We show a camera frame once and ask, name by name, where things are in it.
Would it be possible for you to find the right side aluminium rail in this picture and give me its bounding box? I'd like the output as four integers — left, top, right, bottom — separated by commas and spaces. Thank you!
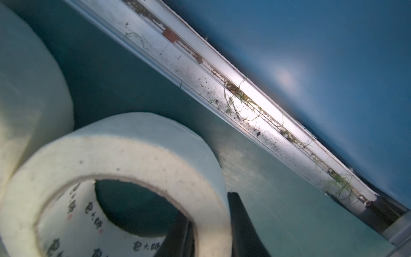
68, 1, 411, 257

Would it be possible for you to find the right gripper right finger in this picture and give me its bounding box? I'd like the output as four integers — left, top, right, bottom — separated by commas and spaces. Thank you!
228, 192, 271, 257

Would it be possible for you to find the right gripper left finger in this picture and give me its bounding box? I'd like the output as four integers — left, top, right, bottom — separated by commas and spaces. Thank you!
155, 212, 195, 257

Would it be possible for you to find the masking tape roll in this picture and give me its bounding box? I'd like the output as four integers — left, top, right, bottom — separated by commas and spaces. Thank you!
1, 4, 74, 192
1, 112, 232, 257

